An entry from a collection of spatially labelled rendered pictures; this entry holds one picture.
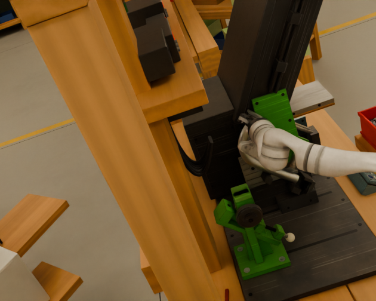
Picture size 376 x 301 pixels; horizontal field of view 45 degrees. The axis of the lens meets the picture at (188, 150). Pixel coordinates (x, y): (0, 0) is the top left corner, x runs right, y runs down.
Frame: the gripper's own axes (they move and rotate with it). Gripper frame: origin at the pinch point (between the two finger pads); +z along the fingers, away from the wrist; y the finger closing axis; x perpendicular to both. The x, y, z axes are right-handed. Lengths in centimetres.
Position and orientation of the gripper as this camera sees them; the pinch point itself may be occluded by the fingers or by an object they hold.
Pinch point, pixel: (253, 120)
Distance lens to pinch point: 146.2
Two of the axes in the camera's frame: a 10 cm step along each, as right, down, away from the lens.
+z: -0.4, -2.9, 9.6
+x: -4.6, 8.5, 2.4
